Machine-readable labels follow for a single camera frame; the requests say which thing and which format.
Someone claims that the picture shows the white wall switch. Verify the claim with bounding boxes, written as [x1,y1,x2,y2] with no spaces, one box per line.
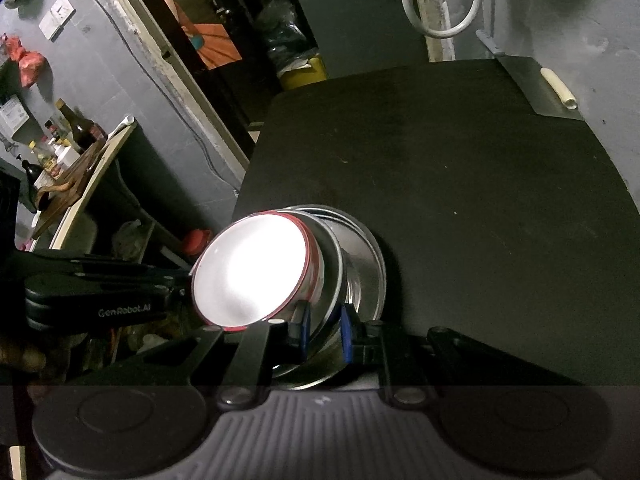
[38,0,76,41]

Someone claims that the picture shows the red bottle cap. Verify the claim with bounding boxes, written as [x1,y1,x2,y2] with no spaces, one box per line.
[181,229,213,257]

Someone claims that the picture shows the wooden side shelf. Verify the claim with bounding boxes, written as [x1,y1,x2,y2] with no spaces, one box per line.
[26,115,137,252]

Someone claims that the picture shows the white bowl red rim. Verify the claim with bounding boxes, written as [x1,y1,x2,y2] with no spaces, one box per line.
[190,210,324,332]

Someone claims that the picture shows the red plastic bag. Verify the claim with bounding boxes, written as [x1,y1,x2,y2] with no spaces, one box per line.
[1,34,47,89]

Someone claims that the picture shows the large steel plate with sticker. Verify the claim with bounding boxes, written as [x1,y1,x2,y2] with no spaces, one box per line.
[283,205,373,381]

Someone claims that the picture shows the yellow bin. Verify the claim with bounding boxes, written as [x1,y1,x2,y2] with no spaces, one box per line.
[278,54,328,90]

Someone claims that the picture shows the grey wall cable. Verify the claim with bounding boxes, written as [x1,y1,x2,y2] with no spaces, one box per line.
[86,0,241,194]

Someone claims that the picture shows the orange patterned cloth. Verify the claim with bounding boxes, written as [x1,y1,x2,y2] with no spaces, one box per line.
[164,0,242,70]

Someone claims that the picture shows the dark cabinet box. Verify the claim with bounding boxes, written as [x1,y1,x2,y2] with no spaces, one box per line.
[298,0,428,79]

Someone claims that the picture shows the dark glass bottle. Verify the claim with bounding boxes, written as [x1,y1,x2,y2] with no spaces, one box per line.
[55,99,103,152]

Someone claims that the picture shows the white hose loop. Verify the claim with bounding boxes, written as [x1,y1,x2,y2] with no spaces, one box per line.
[399,0,485,40]

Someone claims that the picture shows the cleaver with cream handle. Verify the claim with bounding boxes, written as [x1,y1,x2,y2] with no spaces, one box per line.
[475,29,584,122]

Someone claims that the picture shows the steel bowl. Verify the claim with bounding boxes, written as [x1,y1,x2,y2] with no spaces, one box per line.
[273,209,346,390]

